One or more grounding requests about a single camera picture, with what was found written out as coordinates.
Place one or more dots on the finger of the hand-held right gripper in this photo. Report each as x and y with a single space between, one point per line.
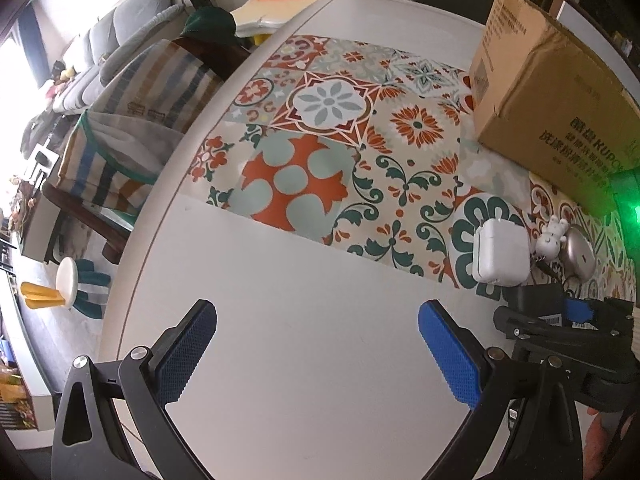
577 311
530 327

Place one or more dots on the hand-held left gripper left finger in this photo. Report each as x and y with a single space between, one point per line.
185 355

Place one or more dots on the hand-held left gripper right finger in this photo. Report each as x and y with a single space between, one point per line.
450 355

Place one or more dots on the silver egg-shaped earbud case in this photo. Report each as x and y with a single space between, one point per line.
577 255

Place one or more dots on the person's right hand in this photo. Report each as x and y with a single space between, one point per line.
602 445

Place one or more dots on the white earbuds case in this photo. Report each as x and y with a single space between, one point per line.
500 255

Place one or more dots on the yellow toy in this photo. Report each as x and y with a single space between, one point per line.
42 297

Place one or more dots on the white low cabinet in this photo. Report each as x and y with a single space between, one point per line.
42 230

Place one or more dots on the brown cardboard box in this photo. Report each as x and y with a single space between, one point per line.
540 100

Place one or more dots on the patterned tablecloth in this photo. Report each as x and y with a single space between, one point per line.
320 150

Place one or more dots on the striped cloth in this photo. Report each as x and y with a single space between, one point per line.
150 95

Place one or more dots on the grey sofa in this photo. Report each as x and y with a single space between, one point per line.
110 40

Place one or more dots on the green hat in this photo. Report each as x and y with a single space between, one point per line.
207 22

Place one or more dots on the white side table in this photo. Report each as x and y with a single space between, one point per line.
270 12

